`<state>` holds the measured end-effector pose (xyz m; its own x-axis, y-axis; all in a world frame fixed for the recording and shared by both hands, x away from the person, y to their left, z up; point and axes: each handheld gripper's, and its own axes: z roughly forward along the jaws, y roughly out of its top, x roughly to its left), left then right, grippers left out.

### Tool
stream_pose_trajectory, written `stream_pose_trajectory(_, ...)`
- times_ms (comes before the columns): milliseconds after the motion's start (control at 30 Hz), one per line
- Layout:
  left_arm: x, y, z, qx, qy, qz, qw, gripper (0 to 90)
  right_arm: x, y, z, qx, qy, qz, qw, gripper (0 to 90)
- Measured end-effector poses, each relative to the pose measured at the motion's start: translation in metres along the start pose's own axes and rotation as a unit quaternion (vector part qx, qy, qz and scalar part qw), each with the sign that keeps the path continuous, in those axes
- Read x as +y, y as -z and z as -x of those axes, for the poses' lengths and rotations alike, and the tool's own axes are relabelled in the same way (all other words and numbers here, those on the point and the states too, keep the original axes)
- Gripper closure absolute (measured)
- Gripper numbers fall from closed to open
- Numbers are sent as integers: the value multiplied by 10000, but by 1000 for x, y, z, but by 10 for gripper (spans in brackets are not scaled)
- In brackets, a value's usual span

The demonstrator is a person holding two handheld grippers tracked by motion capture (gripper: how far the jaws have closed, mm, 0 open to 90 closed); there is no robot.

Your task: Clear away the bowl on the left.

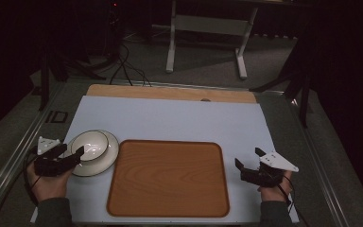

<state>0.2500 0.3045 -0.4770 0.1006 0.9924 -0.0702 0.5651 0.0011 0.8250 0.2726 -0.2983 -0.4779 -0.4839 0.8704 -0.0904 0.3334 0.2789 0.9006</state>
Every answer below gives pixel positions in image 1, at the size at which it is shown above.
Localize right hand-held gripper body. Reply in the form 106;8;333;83
239;150;300;189

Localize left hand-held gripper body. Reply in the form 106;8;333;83
33;135;78;178

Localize white bowl with dark rim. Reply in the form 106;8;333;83
70;130;110;163

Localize person's right hand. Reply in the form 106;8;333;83
257;169;293;203

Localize person's left hand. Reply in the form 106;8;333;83
26;163;76;203

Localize white ceramic bowl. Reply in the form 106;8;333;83
63;129;120;178

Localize black stand with legs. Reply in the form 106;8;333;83
37;41;108;112

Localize brown wooden tray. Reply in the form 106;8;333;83
106;139;231;218

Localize white table mat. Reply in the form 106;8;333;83
29;95;300;225

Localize black tripod stand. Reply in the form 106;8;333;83
249;27;315;129

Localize white metal stand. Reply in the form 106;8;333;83
165;0;260;80

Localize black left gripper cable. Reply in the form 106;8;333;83
23;147;43;206

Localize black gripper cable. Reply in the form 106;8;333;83
276;173;311;227
23;147;43;206

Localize black rectangular bracket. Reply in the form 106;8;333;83
44;110;69;124

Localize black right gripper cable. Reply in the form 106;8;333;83
276;173;311;227

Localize aluminium frame rail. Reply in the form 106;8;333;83
287;94;353;227
0;82;67;221

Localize black floor cables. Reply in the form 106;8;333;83
108;43;153;88

